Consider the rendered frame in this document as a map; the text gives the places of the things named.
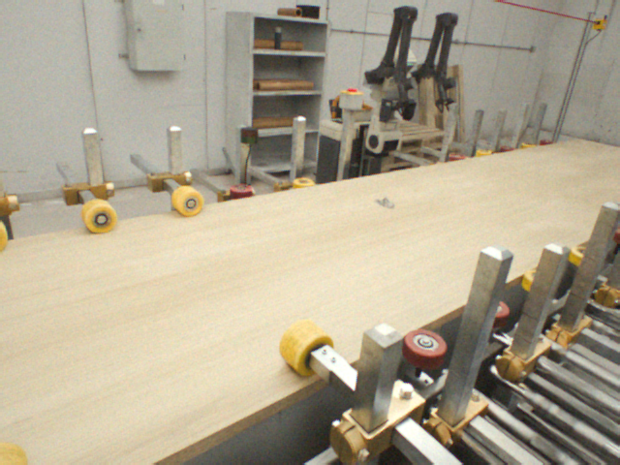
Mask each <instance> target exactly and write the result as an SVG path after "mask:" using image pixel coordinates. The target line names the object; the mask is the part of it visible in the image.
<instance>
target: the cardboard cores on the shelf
mask: <svg viewBox="0 0 620 465"><path fill-rule="evenodd" d="M254 48H269V49H274V40H262V39H254ZM282 49H288V50H303V42H292V41H282ZM312 88H313V82H312V81H304V80H298V79H253V89H257V90H312ZM295 117H298V116H276V117H255V118H252V127H256V129H258V130H262V129H269V128H276V127H289V126H293V121H294V118H295Z"/></svg>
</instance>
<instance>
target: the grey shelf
mask: <svg viewBox="0 0 620 465"><path fill-rule="evenodd" d="M300 23H301V26H300ZM275 27H279V28H282V41H292V42H299V40H300V41H301V42H303V50H288V49H281V50H277V49H269V48H254V39H262V40H274V32H275ZM329 29H330V21H328V20H319V19H310V18H301V17H291V16H281V15H272V14H267V15H264V13H254V12H239V13H231V11H229V12H227V14H226V150H227V152H228V154H229V156H230V158H231V162H232V165H233V166H234V167H235V163H236V126H238V125H245V126H251V127H252V118H255V117H276V116H301V117H303V118H305V119H306V125H305V139H304V153H303V168H310V167H316V172H314V174H315V175H316V174H317V164H318V151H319V138H320V136H321V134H320V127H321V121H322V120H323V110H324V99H325V87H326V64H327V53H328V41H329ZM304 38H305V39H304ZM298 56H299V60H298ZM301 67H302V68H303V70H301V69H302V68H301ZM296 73H298V77H297V76H296ZM253 79H298V80H304V81H312V82H313V88H312V90H257V89H253ZM246 85H247V86H249V87H247V88H249V89H247V88H246ZM300 100H301V101H300ZM250 118H251V119H250ZM250 120H251V121H250ZM250 122H251V123H250ZM250 124H251V125H250ZM292 138H293V126H289V127H276V128H269V129H262V130H258V143H257V145H252V147H251V153H249V157H248V166H253V167H255V168H257V169H259V170H261V171H264V172H274V171H288V170H290V169H291V156H292Z"/></svg>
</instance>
